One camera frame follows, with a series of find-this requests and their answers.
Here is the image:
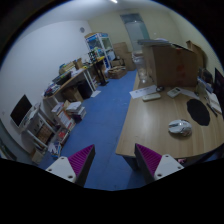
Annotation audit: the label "large cardboard box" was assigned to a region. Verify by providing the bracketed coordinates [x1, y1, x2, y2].
[142, 45, 198, 87]

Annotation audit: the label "white paper sheet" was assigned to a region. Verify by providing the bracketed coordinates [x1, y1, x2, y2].
[130, 85, 156, 99]

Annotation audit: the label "white remote control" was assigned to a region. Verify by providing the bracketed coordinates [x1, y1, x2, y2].
[142, 93, 161, 102]

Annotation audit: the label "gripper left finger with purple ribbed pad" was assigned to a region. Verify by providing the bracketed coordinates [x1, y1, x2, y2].
[46, 144, 95, 187]

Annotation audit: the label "black monitor on shelf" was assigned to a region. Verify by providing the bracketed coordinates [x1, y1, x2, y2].
[10, 95, 32, 127]

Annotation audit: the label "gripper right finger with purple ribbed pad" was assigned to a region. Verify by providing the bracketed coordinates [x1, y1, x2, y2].
[134, 144, 183, 183]

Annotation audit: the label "open cardboard box on floor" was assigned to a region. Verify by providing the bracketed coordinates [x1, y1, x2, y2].
[108, 66, 127, 79]

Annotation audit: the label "round black mouse pad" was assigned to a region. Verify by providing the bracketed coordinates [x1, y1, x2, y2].
[187, 99, 210, 126]

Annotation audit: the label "clear water bottle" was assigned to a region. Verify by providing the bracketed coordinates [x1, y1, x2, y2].
[136, 56, 148, 83]

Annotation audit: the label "white wire shelf rack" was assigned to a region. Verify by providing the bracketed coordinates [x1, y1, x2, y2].
[21, 103, 74, 154]

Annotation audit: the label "stacked cardboard boxes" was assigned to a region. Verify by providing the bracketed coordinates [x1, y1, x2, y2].
[113, 42, 136, 71]

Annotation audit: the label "stack of books on floor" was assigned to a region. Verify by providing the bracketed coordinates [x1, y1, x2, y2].
[66, 101, 86, 122]

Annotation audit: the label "white calculator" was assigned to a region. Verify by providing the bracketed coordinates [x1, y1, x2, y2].
[167, 87, 181, 98]

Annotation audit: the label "black pen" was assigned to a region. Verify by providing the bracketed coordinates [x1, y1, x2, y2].
[206, 103, 218, 117]

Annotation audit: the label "long wooden side desk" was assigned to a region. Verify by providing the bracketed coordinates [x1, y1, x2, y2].
[43, 68, 96, 100]

